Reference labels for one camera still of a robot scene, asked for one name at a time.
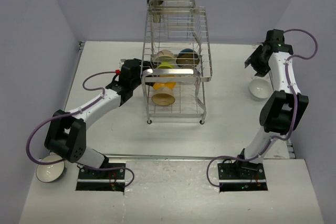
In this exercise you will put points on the beige patterned bowl upper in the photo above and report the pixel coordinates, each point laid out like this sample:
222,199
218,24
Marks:
163,56

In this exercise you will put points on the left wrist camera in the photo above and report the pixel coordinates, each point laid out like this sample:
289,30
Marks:
121,63

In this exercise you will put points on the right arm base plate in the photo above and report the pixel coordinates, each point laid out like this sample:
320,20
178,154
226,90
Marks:
241,176

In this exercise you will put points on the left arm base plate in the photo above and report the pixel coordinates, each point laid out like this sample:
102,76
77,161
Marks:
92,180

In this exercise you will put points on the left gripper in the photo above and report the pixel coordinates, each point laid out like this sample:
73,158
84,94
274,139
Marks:
148,65

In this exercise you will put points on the dark blue bowl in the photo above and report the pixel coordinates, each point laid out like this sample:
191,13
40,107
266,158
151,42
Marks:
187,58

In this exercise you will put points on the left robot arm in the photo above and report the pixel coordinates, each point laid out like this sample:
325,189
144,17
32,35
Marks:
67,133

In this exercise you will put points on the beige bowl lower front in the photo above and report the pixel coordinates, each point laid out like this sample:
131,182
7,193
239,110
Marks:
163,96

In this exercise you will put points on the aluminium table rail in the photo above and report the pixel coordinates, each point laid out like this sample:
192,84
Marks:
156,158

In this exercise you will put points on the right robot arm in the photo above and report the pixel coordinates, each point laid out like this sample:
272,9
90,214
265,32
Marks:
285,107

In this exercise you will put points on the steel perforated cutlery holder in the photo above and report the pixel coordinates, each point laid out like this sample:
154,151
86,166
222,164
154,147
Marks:
155,10

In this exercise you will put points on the stainless steel dish rack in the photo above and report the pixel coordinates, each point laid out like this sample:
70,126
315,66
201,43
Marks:
183,25

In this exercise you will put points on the lime green bowl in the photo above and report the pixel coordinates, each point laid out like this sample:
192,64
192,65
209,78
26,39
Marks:
165,65

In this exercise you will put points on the white bowl dark outside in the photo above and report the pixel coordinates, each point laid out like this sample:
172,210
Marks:
51,173

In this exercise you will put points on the yellow orange bowl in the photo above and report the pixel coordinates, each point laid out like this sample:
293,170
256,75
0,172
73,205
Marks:
159,85

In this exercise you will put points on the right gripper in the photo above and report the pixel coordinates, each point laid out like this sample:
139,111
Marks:
254,58

